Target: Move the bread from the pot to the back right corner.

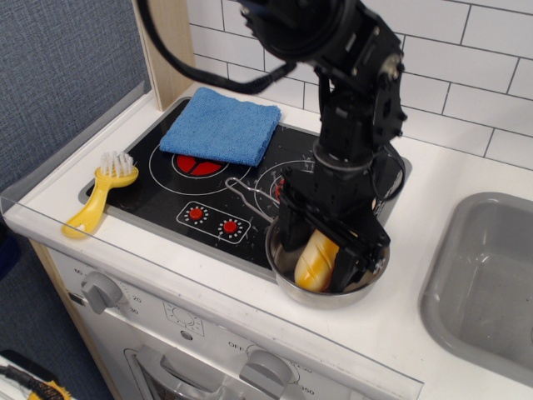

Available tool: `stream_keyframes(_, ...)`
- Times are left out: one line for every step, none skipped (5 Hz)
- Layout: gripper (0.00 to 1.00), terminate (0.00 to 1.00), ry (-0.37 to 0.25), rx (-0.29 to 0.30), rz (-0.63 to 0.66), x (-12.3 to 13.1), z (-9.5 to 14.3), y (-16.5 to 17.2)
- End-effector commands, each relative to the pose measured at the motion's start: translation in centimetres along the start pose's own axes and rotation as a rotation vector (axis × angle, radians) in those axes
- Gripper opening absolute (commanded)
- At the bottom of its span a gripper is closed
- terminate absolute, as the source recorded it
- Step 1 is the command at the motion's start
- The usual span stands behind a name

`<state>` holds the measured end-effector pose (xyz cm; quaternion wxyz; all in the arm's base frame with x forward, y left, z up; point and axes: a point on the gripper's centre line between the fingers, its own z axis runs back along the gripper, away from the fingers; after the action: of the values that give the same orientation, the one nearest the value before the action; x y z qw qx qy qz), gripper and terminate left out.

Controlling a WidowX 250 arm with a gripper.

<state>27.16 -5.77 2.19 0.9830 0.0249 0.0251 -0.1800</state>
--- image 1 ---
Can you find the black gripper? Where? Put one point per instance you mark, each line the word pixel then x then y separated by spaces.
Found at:
pixel 336 198

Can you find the stainless steel pot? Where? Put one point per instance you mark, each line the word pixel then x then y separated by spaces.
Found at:
pixel 283 264

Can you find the grey right oven knob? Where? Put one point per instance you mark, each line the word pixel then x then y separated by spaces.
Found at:
pixel 266 373

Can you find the yellow black object bottom left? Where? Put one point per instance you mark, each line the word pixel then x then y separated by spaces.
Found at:
pixel 38 389

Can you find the grey left oven knob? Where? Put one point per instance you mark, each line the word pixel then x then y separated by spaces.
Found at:
pixel 100 292

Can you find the blue folded cloth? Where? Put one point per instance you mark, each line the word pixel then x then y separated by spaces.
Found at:
pixel 220 128

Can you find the yellow dish brush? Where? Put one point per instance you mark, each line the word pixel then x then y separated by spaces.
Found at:
pixel 116 170

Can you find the toy bread loaf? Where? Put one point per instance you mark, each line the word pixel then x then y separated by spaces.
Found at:
pixel 314 267

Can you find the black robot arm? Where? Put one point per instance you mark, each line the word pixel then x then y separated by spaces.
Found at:
pixel 358 60

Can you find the white toy oven front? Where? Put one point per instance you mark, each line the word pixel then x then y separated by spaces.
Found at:
pixel 153 349

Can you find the grey oven knob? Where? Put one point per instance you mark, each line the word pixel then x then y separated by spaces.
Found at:
pixel 100 292
pixel 266 373

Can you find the grey sink basin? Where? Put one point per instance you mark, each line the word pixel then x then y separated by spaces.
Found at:
pixel 477 303

